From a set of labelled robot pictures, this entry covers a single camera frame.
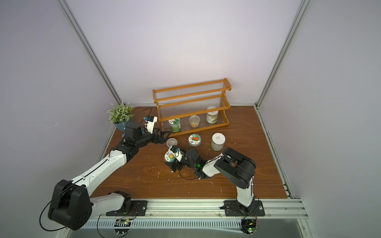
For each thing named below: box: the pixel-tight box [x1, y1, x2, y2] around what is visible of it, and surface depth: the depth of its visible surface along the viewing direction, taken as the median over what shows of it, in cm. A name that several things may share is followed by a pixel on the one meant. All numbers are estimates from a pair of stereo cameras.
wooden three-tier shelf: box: [152, 78, 232, 137], surface depth 99 cm
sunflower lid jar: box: [164, 150, 176, 163], surface depth 85 cm
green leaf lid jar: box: [168, 118, 181, 133], surface depth 99 cm
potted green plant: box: [106, 100, 137, 132], surface depth 97 cm
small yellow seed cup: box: [188, 115, 201, 129], surface depth 105 cm
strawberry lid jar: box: [188, 133, 202, 147], surface depth 92 cm
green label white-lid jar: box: [206, 110, 219, 125], surface depth 103 cm
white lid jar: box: [211, 132, 226, 152], surface depth 91 cm
